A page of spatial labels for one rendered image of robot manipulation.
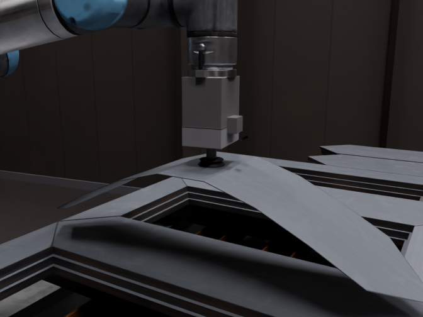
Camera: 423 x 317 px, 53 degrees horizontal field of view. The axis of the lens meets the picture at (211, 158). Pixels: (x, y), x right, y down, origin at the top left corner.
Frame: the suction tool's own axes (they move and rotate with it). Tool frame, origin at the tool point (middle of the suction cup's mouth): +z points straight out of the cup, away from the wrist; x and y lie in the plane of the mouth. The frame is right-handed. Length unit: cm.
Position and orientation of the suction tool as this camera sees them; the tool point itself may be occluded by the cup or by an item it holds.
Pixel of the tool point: (211, 172)
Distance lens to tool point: 68.6
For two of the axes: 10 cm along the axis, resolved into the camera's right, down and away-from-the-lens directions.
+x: -9.3, -0.9, 3.6
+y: 3.7, -2.1, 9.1
